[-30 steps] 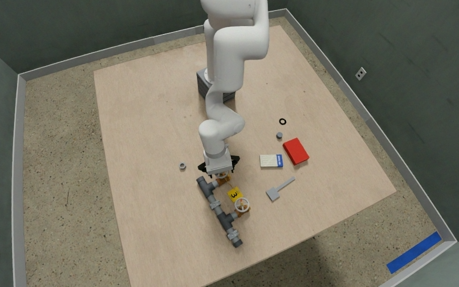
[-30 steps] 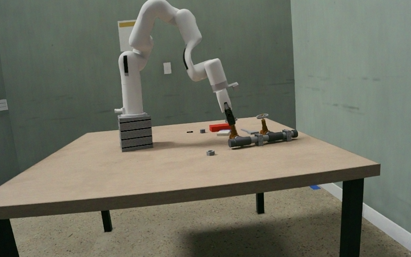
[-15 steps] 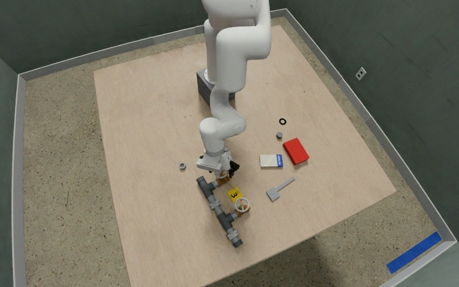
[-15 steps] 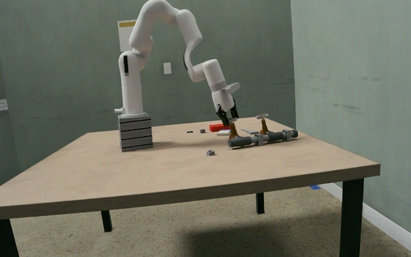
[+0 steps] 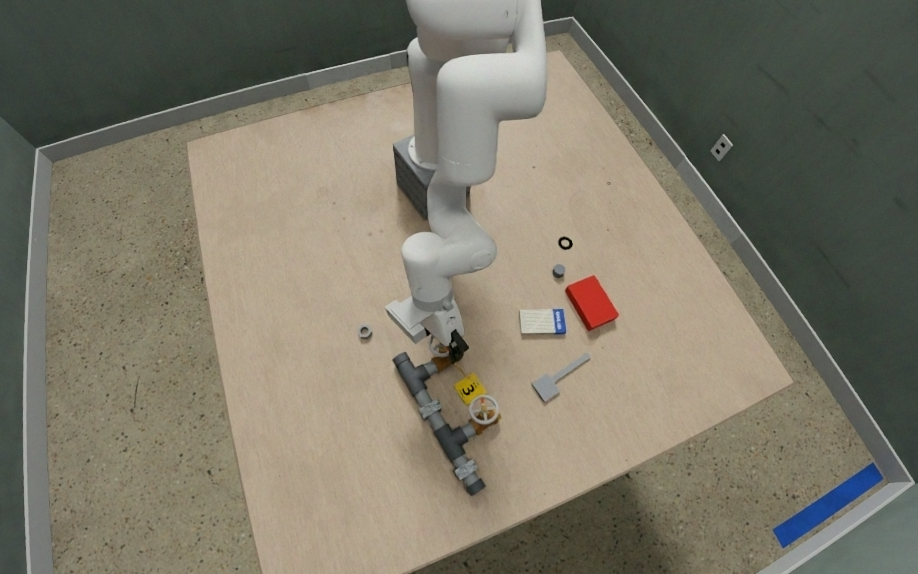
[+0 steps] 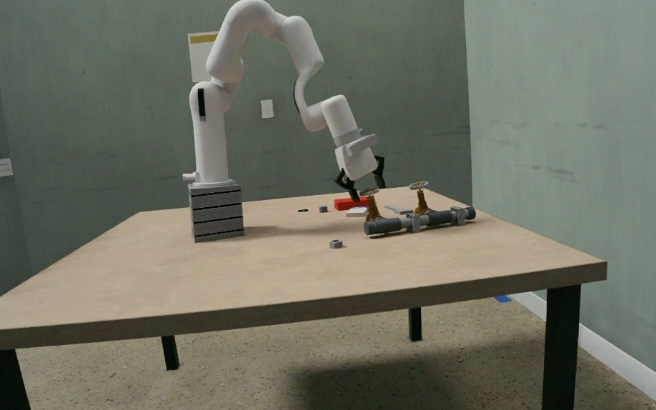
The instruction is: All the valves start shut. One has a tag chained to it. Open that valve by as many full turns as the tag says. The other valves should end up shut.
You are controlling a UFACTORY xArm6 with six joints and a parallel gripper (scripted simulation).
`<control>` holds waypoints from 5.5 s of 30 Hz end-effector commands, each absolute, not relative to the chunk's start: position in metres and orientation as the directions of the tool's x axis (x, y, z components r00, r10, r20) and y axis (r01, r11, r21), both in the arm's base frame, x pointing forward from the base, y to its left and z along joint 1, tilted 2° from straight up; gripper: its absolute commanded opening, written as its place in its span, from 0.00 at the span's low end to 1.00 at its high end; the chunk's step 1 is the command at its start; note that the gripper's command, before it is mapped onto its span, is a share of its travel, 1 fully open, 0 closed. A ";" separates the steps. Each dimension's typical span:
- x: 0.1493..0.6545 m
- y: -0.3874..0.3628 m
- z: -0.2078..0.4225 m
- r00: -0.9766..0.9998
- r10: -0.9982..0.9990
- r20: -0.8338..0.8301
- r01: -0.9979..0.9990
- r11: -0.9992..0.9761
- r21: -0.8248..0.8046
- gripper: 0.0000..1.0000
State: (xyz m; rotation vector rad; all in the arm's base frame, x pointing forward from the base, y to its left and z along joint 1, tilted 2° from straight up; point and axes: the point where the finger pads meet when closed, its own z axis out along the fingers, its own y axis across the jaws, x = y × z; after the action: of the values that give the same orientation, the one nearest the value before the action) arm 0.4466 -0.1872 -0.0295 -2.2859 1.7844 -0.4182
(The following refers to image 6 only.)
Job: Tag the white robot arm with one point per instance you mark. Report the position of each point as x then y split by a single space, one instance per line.
208 101

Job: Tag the red rectangular block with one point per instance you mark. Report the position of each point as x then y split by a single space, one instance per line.
347 204

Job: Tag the grey pipe manifold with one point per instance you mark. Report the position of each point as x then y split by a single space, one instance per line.
375 224

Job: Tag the grey hex nut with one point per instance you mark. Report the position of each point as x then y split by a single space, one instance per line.
336 244

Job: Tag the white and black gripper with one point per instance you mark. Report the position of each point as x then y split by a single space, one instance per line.
357 166

